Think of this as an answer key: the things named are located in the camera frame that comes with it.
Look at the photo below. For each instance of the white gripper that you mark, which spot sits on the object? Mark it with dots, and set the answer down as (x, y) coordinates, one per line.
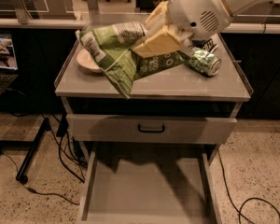
(194, 8)

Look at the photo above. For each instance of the green jalapeno chip bag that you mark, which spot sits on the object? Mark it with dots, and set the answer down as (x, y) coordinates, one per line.
(110, 47)

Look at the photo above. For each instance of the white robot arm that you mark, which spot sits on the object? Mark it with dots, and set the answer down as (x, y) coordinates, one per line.
(235, 6)

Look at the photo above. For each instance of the blue chip bag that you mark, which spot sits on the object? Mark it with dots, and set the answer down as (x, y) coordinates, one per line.
(207, 44)

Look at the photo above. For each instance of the grey drawer cabinet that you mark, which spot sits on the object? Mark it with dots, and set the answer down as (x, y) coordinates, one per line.
(176, 92)

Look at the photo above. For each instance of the open middle drawer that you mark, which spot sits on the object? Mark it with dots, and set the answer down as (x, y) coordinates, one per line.
(155, 187)

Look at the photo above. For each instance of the green soda can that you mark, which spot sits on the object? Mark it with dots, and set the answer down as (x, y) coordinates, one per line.
(203, 61)

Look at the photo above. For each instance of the white bowl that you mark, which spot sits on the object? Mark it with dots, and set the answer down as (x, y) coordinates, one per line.
(85, 60)

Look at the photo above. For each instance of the laptop on stand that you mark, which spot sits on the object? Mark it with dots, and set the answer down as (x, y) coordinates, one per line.
(8, 63)

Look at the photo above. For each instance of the black laptop stand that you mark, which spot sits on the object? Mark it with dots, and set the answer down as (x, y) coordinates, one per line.
(30, 146)

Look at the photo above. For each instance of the upper drawer with handle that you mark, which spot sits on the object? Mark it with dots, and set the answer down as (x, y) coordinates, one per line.
(133, 129)

